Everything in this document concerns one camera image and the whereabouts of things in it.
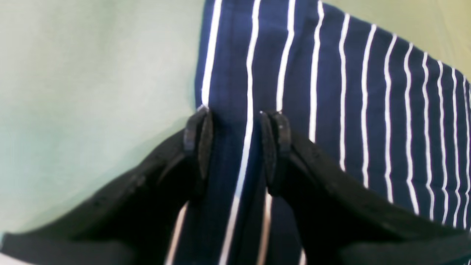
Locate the light green table cloth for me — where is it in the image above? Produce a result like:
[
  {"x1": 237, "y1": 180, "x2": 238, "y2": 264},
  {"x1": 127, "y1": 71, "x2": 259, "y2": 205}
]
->
[{"x1": 0, "y1": 0, "x2": 471, "y2": 236}]

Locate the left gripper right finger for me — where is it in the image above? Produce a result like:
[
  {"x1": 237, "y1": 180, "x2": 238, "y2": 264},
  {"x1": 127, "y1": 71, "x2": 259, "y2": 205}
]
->
[{"x1": 260, "y1": 112, "x2": 471, "y2": 265}]

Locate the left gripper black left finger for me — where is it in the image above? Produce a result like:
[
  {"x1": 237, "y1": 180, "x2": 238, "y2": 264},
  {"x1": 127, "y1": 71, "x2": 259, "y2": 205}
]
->
[{"x1": 1, "y1": 106, "x2": 214, "y2": 265}]

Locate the navy white striped T-shirt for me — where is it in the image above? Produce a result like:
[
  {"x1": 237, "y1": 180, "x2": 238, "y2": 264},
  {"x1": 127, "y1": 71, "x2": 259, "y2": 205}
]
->
[{"x1": 165, "y1": 0, "x2": 470, "y2": 265}]

